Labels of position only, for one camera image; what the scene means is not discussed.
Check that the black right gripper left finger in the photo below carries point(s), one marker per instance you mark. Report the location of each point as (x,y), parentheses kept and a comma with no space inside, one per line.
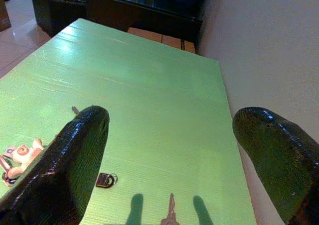
(62,165)

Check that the green table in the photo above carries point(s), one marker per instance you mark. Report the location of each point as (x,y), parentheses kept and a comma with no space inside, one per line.
(149,105)

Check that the brown cardboard box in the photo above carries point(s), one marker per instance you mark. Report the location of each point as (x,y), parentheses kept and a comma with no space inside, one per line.
(162,39)

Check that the small dark padlock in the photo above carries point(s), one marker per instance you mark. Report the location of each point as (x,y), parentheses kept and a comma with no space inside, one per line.
(104,180)

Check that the dark glass-top table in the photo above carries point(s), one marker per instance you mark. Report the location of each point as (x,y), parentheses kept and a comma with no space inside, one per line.
(144,11)

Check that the small silver key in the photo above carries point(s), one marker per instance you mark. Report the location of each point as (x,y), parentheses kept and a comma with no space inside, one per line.
(75,109)

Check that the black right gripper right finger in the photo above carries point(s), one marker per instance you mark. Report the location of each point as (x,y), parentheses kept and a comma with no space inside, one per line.
(279,155)

